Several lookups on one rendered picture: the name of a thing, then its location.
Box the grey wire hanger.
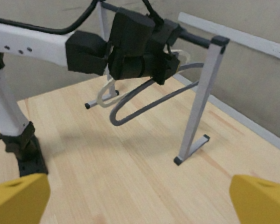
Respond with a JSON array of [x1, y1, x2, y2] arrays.
[[109, 45, 204, 127]]

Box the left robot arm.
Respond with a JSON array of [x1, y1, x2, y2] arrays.
[[0, 8, 183, 178]]

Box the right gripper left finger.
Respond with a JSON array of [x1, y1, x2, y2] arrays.
[[0, 174, 51, 224]]

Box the cream hanger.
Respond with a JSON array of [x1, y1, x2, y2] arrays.
[[96, 50, 190, 108]]

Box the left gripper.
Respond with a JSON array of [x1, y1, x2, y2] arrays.
[[137, 51, 181, 86]]

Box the grey metal rack with black rail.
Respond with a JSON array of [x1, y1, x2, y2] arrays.
[[97, 0, 229, 166]]

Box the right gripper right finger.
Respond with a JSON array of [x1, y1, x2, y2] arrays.
[[229, 174, 280, 224]]

